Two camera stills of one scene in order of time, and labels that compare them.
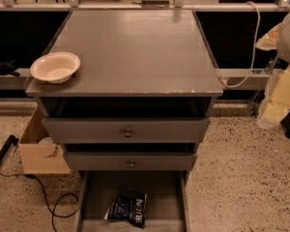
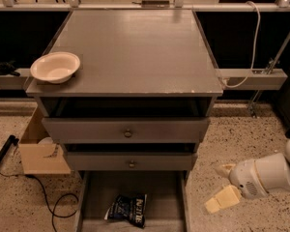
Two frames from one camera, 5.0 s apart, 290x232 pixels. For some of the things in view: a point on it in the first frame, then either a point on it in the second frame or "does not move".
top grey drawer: (126, 130) does not move
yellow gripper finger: (270, 40) -> (246, 178)
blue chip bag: (130, 208) does not move
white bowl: (55, 68) does not move
